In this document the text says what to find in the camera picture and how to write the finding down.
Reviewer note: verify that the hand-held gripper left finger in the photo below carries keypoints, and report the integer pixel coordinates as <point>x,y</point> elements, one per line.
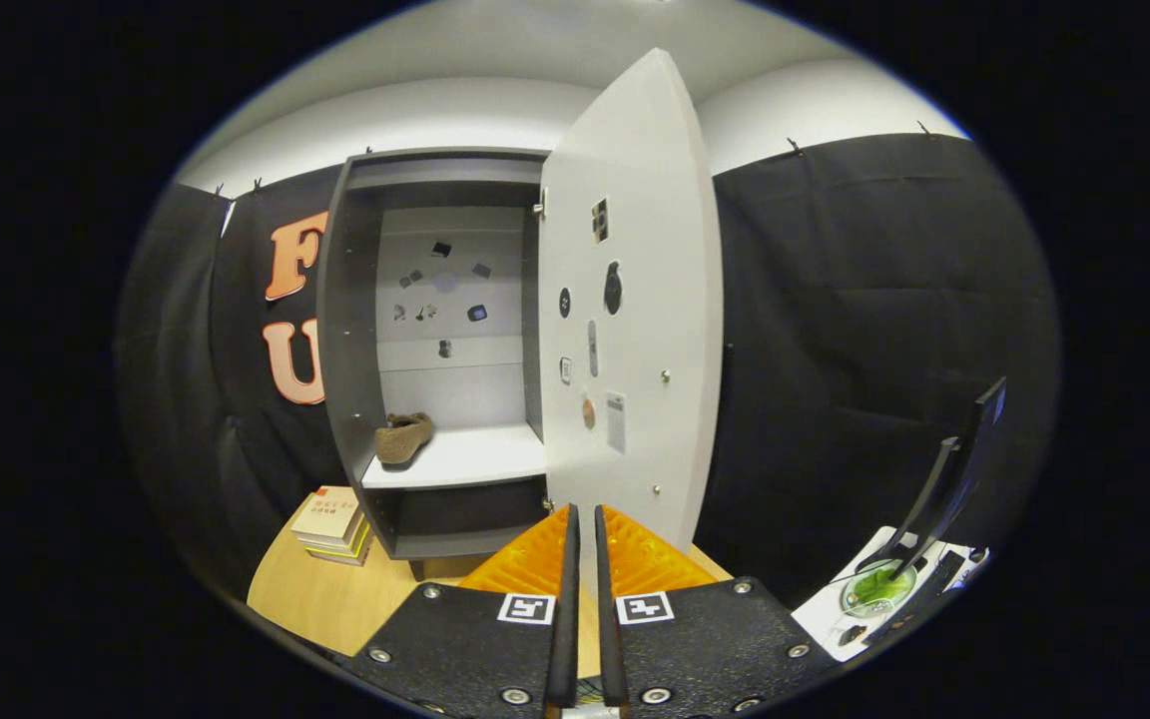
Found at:
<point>568,639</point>

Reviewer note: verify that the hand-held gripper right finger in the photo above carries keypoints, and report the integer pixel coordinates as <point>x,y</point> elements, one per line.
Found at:
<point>607,649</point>

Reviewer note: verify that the brown fuzzy shoe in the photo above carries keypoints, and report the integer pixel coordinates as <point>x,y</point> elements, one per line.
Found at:
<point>403,439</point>

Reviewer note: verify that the grey shoe cabinet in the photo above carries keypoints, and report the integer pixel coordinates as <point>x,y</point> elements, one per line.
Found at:
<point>345,330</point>

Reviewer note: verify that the white cabinet shelf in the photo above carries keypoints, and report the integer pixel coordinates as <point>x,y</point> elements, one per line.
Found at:
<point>475,454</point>

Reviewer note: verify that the white side table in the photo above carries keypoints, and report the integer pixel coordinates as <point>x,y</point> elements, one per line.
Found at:
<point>825,614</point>

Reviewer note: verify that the yellow edged book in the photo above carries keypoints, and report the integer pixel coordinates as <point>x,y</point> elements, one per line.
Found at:
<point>350,552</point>

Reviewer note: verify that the beige orange cover book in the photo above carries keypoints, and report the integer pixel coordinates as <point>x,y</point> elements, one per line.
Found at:
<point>327,514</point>

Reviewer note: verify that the green glass bowl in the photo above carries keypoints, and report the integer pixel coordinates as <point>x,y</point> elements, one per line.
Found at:
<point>874,591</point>

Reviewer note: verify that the black backdrop cloth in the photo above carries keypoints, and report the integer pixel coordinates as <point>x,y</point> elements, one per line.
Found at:
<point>835,350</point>

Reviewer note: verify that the row of black cloth clips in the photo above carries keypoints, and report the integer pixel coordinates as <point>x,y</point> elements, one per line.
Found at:
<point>793,147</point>

